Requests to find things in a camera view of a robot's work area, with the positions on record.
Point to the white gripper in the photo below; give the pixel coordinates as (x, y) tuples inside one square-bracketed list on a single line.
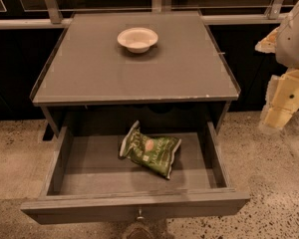
[(294, 42)]

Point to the green jalapeno chip bag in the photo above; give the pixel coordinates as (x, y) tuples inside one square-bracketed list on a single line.
[(156, 153)]

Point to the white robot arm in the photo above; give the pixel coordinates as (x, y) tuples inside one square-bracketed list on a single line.
[(297, 4)]

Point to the grey cabinet with counter top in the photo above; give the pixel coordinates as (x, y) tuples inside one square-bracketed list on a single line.
[(91, 68)]

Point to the metal drawer knob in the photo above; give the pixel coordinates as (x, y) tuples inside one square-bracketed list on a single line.
[(140, 216)]

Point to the open grey top drawer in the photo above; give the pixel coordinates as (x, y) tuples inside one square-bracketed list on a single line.
[(88, 182)]

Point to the white paper bowl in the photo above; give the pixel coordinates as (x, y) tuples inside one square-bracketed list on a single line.
[(137, 40)]

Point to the metal railing frame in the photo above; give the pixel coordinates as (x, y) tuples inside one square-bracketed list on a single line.
[(56, 13)]

